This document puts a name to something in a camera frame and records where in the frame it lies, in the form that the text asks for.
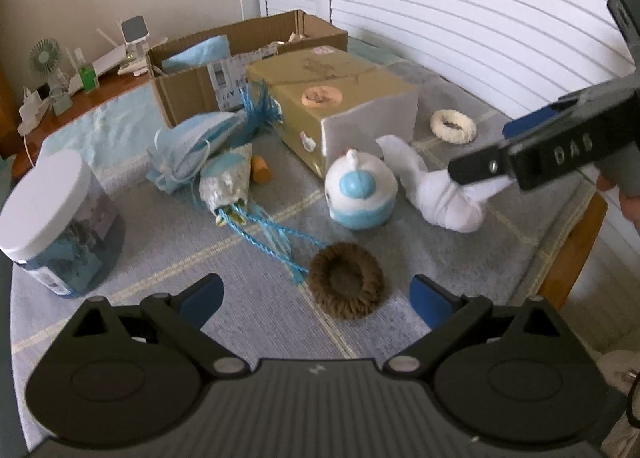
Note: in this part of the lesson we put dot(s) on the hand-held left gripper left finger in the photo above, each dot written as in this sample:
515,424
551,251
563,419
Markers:
202,300

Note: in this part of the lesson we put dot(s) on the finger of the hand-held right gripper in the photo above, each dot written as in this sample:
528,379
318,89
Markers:
475,165
530,125

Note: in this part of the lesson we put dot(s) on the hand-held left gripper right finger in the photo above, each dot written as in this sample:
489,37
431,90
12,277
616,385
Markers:
427,303

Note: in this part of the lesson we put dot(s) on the white cloth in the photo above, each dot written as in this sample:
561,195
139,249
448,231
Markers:
445,203

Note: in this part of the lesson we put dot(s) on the white and blue plush toy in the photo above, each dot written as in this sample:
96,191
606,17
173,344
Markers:
357,193

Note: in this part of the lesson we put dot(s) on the white lace pouch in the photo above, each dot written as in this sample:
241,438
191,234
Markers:
225,177

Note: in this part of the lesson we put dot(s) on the cardboard box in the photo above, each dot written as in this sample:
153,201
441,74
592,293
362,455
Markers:
190,92

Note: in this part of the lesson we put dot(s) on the person's right hand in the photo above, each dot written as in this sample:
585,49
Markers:
627,205

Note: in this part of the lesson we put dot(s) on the grey mat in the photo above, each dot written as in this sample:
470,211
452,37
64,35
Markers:
165,248

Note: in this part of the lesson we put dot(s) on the wooden furniture edge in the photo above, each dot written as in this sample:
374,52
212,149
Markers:
575,248

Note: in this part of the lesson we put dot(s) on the white louvred shutters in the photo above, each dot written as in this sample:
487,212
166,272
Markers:
450,12

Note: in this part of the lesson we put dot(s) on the small orange cone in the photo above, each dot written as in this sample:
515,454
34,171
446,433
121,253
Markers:
261,168

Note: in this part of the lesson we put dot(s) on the plastic jar with white lid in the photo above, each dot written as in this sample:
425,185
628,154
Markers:
50,218

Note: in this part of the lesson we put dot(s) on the gold tissue box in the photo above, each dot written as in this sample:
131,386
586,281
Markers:
300,82

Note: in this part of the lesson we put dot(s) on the light blue blanket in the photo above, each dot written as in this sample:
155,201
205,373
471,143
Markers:
120,112

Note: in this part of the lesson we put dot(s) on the wooden side table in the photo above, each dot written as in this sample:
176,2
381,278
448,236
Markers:
55,125

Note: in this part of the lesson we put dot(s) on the light blue cloth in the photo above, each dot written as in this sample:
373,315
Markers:
200,55

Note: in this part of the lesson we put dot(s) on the green liquid bottle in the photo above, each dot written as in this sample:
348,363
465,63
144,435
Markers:
88,75

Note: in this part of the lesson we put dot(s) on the white charger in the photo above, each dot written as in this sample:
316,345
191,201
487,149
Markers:
32,110

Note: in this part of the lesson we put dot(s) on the white router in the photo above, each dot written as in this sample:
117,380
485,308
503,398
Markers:
102,65

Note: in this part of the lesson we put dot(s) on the small mint desk fan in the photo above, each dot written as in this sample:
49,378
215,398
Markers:
45,57

